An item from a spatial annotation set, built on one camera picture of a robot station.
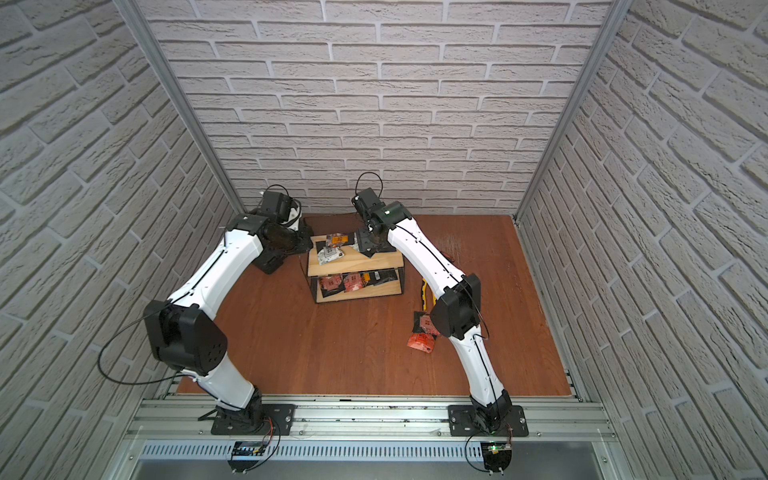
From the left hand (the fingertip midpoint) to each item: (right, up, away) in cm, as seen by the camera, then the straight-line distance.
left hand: (313, 238), depth 85 cm
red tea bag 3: (+10, -14, +12) cm, 21 cm away
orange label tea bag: (+7, 0, +4) cm, 8 cm away
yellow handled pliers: (+35, -20, +10) cm, 42 cm away
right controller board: (+49, -53, -15) cm, 74 cm away
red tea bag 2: (+33, -26, +4) cm, 42 cm away
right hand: (+19, 0, +3) cm, 20 cm away
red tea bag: (+32, -31, +2) cm, 45 cm away
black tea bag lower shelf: (+18, -13, +14) cm, 27 cm away
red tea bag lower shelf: (+3, -15, +12) cm, 20 cm away
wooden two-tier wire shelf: (+7, -9, -1) cm, 12 cm away
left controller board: (-13, -54, -14) cm, 57 cm away
